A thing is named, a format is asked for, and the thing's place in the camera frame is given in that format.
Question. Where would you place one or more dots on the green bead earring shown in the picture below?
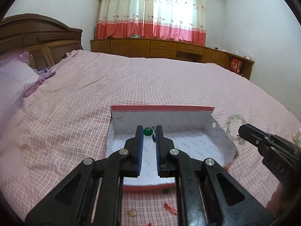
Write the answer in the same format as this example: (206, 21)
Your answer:
(150, 132)

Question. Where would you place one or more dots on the purple floral pillow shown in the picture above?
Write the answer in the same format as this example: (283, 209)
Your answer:
(18, 80)

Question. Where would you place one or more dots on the dark wooden headboard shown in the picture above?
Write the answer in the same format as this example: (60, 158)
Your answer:
(47, 40)

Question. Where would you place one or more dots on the pink cardboard box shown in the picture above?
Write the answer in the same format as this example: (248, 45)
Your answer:
(190, 129)

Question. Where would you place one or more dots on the pink white curtain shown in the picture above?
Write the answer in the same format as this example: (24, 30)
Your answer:
(176, 20)

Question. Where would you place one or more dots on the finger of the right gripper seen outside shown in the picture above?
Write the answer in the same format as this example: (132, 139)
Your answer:
(252, 134)

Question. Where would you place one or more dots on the long wooden cabinet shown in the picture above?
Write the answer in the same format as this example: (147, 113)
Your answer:
(156, 48)

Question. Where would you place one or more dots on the small gold charm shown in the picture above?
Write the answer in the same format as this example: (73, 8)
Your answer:
(132, 213)

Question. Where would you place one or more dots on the right hand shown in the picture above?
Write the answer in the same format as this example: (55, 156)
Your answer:
(280, 201)

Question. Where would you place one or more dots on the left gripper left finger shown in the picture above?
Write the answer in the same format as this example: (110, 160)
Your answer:
(133, 162)

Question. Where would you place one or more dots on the pink checkered bedspread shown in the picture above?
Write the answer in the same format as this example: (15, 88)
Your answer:
(95, 102)

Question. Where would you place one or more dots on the red gift bag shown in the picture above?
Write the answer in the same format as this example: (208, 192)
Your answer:
(235, 65)

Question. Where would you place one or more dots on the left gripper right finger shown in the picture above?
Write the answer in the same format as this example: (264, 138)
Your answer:
(165, 167)

